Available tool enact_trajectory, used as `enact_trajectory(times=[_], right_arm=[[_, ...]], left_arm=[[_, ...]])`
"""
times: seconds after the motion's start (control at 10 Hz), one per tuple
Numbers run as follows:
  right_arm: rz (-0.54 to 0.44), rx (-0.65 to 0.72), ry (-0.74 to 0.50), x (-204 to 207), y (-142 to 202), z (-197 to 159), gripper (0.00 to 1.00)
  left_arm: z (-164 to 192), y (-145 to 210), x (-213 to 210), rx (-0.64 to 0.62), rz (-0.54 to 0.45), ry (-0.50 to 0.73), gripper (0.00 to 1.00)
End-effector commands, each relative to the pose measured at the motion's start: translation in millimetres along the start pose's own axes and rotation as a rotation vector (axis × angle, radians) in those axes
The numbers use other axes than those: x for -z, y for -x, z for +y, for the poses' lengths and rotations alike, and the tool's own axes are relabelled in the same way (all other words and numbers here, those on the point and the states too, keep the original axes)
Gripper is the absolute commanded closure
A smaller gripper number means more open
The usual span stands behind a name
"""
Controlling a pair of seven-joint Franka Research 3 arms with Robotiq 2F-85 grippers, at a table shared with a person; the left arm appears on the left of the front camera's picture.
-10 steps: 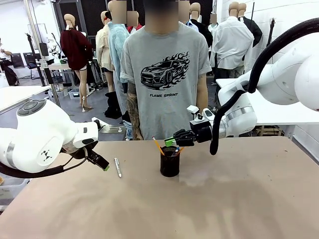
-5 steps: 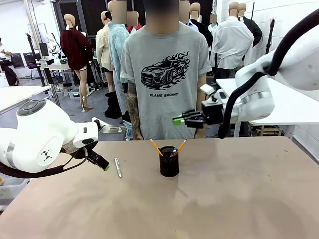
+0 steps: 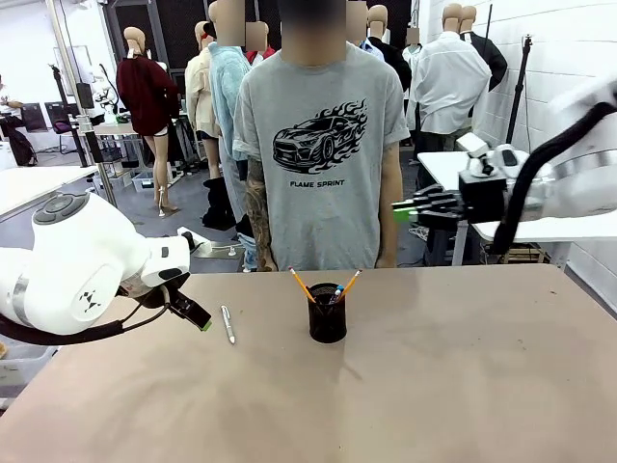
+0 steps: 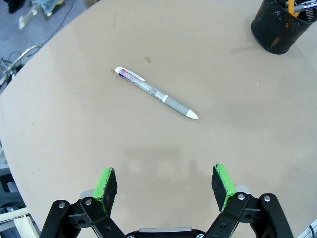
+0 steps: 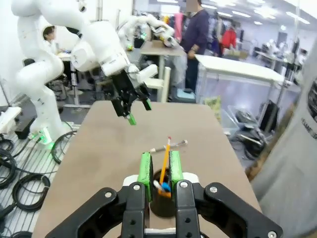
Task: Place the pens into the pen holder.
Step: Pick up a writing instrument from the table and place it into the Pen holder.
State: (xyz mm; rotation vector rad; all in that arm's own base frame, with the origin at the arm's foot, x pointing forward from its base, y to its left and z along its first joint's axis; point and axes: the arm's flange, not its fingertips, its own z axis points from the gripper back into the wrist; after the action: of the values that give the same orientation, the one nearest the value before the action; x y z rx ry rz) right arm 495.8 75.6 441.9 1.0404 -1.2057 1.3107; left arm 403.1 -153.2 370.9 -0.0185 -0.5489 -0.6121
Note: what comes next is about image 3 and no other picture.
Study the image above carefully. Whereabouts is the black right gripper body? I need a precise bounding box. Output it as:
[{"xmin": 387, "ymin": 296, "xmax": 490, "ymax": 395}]
[{"xmin": 457, "ymin": 170, "xmax": 509, "ymax": 225}]

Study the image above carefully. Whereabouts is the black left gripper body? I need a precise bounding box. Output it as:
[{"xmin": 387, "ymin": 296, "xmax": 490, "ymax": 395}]
[{"xmin": 118, "ymin": 272, "xmax": 192, "ymax": 311}]

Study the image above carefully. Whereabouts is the person's left forearm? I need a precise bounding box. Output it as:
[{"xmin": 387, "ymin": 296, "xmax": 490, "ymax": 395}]
[{"xmin": 374, "ymin": 138, "xmax": 404, "ymax": 269}]

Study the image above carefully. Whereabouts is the tattooed right forearm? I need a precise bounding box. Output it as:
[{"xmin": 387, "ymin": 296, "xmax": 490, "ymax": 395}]
[{"xmin": 244, "ymin": 157, "xmax": 280, "ymax": 273}]

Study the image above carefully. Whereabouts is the silver ballpoint pen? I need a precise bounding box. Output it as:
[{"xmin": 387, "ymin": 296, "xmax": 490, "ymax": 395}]
[{"xmin": 220, "ymin": 304, "xmax": 237, "ymax": 345}]

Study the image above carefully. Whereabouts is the black mesh pen holder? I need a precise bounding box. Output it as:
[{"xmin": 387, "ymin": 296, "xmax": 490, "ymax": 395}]
[{"xmin": 307, "ymin": 283, "xmax": 348, "ymax": 344}]

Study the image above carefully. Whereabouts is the wooden pallet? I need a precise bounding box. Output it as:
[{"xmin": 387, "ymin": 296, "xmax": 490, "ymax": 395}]
[{"xmin": 484, "ymin": 242, "xmax": 551, "ymax": 266}]

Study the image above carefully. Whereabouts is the white work table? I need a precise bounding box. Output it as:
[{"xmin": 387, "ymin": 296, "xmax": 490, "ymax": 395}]
[
  {"xmin": 0, "ymin": 165, "xmax": 99, "ymax": 219},
  {"xmin": 416, "ymin": 149, "xmax": 617, "ymax": 267}
]

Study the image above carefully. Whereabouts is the mannequin in white shirt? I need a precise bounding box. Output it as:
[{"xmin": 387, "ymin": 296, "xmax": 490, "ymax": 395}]
[{"xmin": 408, "ymin": 2, "xmax": 494, "ymax": 151}]

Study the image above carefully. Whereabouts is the clear plastic storage bin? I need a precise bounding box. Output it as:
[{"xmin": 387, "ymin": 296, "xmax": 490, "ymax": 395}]
[{"xmin": 130, "ymin": 170, "xmax": 160, "ymax": 194}]

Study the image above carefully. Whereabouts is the black tripod stand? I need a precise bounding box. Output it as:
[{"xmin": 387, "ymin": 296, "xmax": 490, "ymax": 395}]
[{"xmin": 505, "ymin": 33, "xmax": 537, "ymax": 161}]

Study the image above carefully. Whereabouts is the person in grey T-shirt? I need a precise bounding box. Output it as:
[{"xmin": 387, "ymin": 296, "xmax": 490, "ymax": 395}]
[{"xmin": 232, "ymin": 0, "xmax": 412, "ymax": 272}]

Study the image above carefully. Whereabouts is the mannequin in black white jacket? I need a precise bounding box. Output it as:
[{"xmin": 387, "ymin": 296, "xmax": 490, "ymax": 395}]
[{"xmin": 459, "ymin": 5, "xmax": 510, "ymax": 132}]

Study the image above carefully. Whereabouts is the black office chair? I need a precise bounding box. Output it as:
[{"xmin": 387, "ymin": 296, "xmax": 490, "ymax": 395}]
[{"xmin": 43, "ymin": 100, "xmax": 81, "ymax": 156}]

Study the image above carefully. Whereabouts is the mannequin in maroon sweater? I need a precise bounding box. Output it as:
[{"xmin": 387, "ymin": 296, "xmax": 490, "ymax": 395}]
[{"xmin": 116, "ymin": 25, "xmax": 180, "ymax": 219}]

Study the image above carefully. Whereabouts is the metal stand pole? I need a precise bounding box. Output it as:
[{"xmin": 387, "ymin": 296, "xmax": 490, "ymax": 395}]
[{"xmin": 45, "ymin": 0, "xmax": 119, "ymax": 209}]

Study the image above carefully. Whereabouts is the mannequin in beige shirt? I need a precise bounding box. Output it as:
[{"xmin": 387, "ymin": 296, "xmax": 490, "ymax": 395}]
[{"xmin": 184, "ymin": 20, "xmax": 222, "ymax": 180}]

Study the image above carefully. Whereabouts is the mannequin in light blue sweater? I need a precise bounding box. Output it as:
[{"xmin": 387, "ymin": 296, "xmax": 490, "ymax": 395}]
[{"xmin": 207, "ymin": 0, "xmax": 253, "ymax": 272}]

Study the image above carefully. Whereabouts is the seated person in background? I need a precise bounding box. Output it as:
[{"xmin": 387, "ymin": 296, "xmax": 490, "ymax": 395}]
[{"xmin": 0, "ymin": 73, "xmax": 39, "ymax": 168}]

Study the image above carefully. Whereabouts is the mannequin in red top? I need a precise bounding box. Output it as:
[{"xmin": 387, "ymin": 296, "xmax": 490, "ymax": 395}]
[{"xmin": 244, "ymin": 20, "xmax": 277, "ymax": 68}]

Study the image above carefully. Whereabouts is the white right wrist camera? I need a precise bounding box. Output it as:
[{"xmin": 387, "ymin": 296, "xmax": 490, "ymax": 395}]
[{"xmin": 455, "ymin": 132, "xmax": 497, "ymax": 177}]

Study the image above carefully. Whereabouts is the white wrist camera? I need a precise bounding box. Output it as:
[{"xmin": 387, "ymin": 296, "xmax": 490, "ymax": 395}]
[
  {"xmin": 176, "ymin": 226, "xmax": 214, "ymax": 258},
  {"xmin": 455, "ymin": 132, "xmax": 497, "ymax": 177}
]

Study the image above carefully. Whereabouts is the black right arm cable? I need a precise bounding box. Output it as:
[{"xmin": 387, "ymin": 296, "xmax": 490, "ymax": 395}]
[{"xmin": 490, "ymin": 101, "xmax": 617, "ymax": 256}]

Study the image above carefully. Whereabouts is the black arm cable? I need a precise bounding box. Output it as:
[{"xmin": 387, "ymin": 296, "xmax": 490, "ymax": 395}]
[
  {"xmin": 490, "ymin": 101, "xmax": 617, "ymax": 256},
  {"xmin": 0, "ymin": 287, "xmax": 173, "ymax": 346}
]

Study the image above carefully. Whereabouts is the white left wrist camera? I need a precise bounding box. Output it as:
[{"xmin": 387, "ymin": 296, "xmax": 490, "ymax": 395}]
[{"xmin": 176, "ymin": 226, "xmax": 214, "ymax": 258}]

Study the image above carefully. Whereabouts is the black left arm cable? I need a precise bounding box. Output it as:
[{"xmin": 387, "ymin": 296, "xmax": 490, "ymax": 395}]
[{"xmin": 0, "ymin": 287, "xmax": 173, "ymax": 346}]

